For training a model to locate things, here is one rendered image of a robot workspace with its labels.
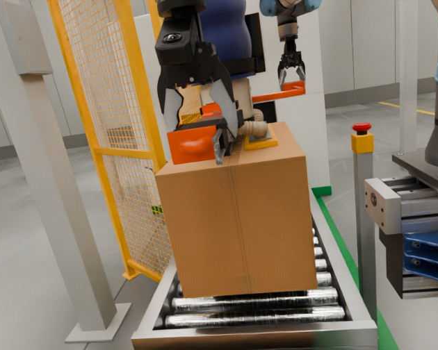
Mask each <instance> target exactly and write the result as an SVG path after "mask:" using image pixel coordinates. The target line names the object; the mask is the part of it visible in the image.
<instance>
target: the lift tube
mask: <svg viewBox="0 0 438 350"><path fill-rule="evenodd" d="M205 4H206V9H205V10H203V11H202V12H199V14H200V21H201V26H202V33H203V38H204V42H211V43H212V44H214V45H215V47H216V55H217V56H218V57H219V60H220V62H223V61H228V60H236V59H241V58H251V57H252V43H251V38H250V34H249V31H248V28H247V26H246V23H245V11H246V0H205ZM255 75H256V74H255V71H250V72H242V73H237V74H230V77H231V80H232V79H236V78H244V77H248V76H255Z"/></svg>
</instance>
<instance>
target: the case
mask: <svg viewBox="0 0 438 350"><path fill-rule="evenodd" d="M270 124H271V126H272V128H273V131H274V133H275V136H276V138H277V141H278V146H276V147H266V148H261V149H252V150H247V151H246V150H245V147H244V146H245V135H244V134H242V135H239V136H238V142H232V144H233V146H232V152H231V155H230V156H225V157H224V158H223V161H222V165H217V164H216V159H214V160H205V161H199V162H190V163H185V164H180V165H173V161H172V159H171V160H170V161H169V162H168V163H167V164H166V165H165V166H164V167H163V168H162V169H161V170H160V171H159V172H158V173H157V174H156V175H155V179H156V184H157V188H158V191H159V196H160V200H161V205H162V209H163V214H164V217H165V222H166V226H167V229H168V234H169V237H170V243H171V246H172V251H173V255H174V258H175V263H176V266H177V272H178V275H179V280H180V283H181V289H182V292H183V296H184V298H193V297H213V296H224V295H234V294H254V293H264V292H284V291H295V290H315V289H318V282H317V274H316V259H315V251H314V237H313V228H312V220H311V206H310V198H309V184H308V175H307V161H306V155H305V154H304V152H303V151H302V149H301V148H300V146H299V144H298V143H297V141H296V139H295V138H294V136H293V134H292V133H291V131H290V130H289V128H288V126H287V125H286V123H285V122H275V123H270Z"/></svg>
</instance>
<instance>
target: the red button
mask: <svg viewBox="0 0 438 350"><path fill-rule="evenodd" d="M370 128H371V124H370V123H358V124H354V126H352V129H353V130H354V131H356V132H357V135H366V134H367V130H369V129H370Z"/></svg>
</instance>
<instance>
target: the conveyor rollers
mask: <svg viewBox="0 0 438 350"><path fill-rule="evenodd" d="M315 234H316V233H315V232H314V228H313V237H314V251H315V259H316V272H325V273H316V274H317V282H318V287H329V286H332V278H331V275H330V273H329V272H326V271H327V264H326V261H325V259H322V258H323V252H322V250H321V248H320V247H318V244H319V242H318V238H317V237H315ZM324 303H338V294H337V292H336V288H334V287H333V288H321V289H315V290H295V291H284V292H264V293H254V294H234V295H224V296H213V297H193V298H183V297H179V298H174V299H173V300H172V310H173V312H188V311H201V310H224V309H237V308H262V307H275V306H299V305H312V304H324ZM344 321H345V313H344V311H343V308H342V306H326V307H313V308H287V309H274V310H249V311H236V312H211V313H198V314H185V315H168V316H167V317H166V318H165V328H166V330H172V329H188V328H217V327H233V326H262V325H277V324H306V323H322V322H344Z"/></svg>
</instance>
